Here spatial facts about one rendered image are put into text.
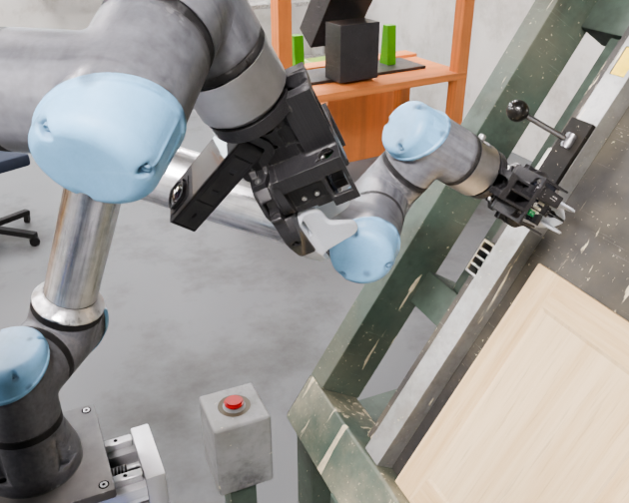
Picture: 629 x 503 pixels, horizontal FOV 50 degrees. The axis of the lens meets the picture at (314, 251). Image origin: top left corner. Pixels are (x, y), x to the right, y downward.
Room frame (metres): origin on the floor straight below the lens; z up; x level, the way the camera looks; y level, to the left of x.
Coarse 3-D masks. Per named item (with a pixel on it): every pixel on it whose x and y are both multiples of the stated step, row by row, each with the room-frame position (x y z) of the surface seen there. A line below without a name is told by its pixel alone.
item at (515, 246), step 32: (608, 96) 1.12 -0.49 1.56; (608, 128) 1.11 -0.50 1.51; (576, 160) 1.09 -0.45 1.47; (512, 256) 1.04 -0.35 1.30; (480, 288) 1.05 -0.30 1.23; (448, 320) 1.05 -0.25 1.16; (480, 320) 1.02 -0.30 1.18; (448, 352) 1.00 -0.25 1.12; (416, 384) 1.00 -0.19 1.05; (416, 416) 0.98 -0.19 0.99; (384, 448) 0.96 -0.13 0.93
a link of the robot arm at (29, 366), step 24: (0, 336) 0.85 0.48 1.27; (24, 336) 0.85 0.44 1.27; (48, 336) 0.87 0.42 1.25; (0, 360) 0.80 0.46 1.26; (24, 360) 0.79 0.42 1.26; (48, 360) 0.82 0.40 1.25; (72, 360) 0.87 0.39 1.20; (0, 384) 0.76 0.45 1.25; (24, 384) 0.77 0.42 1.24; (48, 384) 0.81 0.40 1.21; (0, 408) 0.76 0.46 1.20; (24, 408) 0.77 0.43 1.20; (48, 408) 0.80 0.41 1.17; (0, 432) 0.76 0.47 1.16; (24, 432) 0.76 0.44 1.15
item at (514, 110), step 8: (512, 104) 1.12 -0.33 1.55; (520, 104) 1.11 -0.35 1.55; (512, 112) 1.11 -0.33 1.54; (520, 112) 1.11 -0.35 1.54; (528, 112) 1.12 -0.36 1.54; (512, 120) 1.12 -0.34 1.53; (520, 120) 1.11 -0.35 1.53; (528, 120) 1.12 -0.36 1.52; (536, 120) 1.12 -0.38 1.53; (544, 128) 1.11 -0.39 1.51; (552, 128) 1.11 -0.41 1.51; (560, 136) 1.11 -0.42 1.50; (568, 136) 1.10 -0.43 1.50; (576, 136) 1.10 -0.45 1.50; (560, 144) 1.11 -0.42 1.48; (568, 144) 1.10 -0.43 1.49
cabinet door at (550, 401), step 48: (528, 288) 1.00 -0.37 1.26; (576, 288) 0.93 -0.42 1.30; (528, 336) 0.94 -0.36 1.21; (576, 336) 0.88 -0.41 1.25; (624, 336) 0.82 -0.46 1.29; (480, 384) 0.93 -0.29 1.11; (528, 384) 0.87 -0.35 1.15; (576, 384) 0.82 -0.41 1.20; (624, 384) 0.78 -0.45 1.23; (432, 432) 0.93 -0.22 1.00; (480, 432) 0.87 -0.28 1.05; (528, 432) 0.82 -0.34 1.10; (576, 432) 0.77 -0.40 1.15; (624, 432) 0.73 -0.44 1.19; (432, 480) 0.87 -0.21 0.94; (480, 480) 0.81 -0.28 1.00; (528, 480) 0.76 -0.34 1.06; (576, 480) 0.72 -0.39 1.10; (624, 480) 0.68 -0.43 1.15
